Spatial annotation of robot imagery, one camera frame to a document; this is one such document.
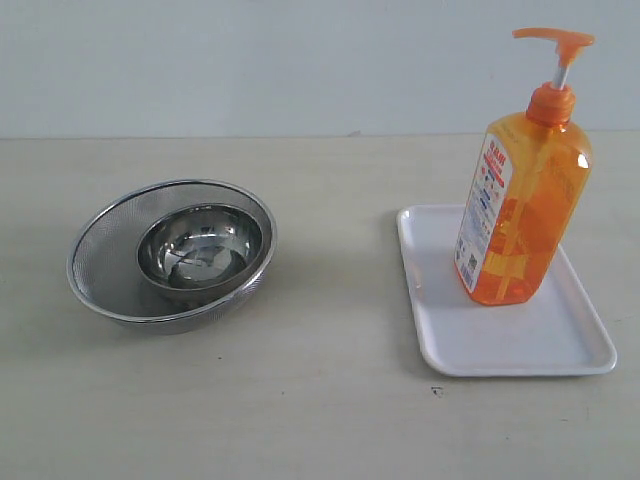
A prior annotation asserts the small stainless steel bowl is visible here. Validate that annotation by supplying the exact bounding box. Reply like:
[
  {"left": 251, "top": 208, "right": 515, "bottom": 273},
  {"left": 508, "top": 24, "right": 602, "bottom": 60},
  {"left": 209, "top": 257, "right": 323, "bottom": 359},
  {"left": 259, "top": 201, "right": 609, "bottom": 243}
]
[{"left": 136, "top": 203, "right": 273, "bottom": 306}]

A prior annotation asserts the orange dish soap pump bottle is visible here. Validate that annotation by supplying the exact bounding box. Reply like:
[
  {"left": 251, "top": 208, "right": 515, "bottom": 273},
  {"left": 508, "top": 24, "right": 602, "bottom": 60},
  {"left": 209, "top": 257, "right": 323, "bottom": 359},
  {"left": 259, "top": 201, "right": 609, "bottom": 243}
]
[{"left": 453, "top": 27, "right": 595, "bottom": 306}]

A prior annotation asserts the steel mesh colander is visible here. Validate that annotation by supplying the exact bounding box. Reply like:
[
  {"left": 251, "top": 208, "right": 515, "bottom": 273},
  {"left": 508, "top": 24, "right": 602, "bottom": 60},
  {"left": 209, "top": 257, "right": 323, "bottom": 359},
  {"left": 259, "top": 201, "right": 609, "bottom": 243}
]
[{"left": 66, "top": 179, "right": 277, "bottom": 333}]

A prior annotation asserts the white plastic tray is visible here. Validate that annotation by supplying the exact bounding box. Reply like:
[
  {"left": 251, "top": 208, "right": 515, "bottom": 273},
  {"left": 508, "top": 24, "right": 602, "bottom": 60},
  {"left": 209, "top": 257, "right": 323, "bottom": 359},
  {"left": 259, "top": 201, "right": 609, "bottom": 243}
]
[{"left": 396, "top": 205, "right": 618, "bottom": 377}]

